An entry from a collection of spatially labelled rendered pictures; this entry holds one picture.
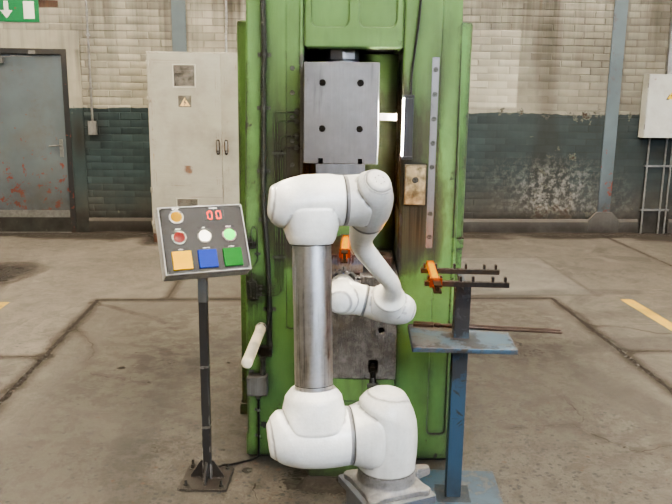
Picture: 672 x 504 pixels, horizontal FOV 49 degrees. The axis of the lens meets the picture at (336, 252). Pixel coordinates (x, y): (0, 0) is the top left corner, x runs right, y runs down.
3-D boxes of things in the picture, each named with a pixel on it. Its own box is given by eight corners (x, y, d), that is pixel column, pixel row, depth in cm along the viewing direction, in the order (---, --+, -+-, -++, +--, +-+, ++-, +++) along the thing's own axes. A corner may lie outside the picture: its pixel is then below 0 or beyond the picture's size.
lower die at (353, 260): (362, 272, 306) (363, 252, 304) (314, 271, 307) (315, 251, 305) (362, 252, 347) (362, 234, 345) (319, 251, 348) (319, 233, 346)
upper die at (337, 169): (364, 187, 299) (365, 164, 297) (315, 187, 299) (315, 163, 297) (363, 176, 340) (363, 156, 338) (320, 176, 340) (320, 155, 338)
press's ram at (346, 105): (398, 164, 296) (401, 62, 288) (303, 163, 297) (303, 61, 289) (393, 156, 338) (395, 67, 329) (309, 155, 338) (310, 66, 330)
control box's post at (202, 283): (211, 481, 317) (205, 235, 294) (202, 481, 317) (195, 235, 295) (213, 477, 320) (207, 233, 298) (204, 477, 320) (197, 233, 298)
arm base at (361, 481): (445, 491, 196) (446, 472, 195) (370, 508, 188) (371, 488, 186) (411, 460, 213) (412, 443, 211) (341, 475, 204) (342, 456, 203)
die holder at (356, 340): (395, 379, 309) (398, 276, 300) (305, 377, 310) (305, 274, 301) (389, 337, 364) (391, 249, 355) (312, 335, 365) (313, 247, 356)
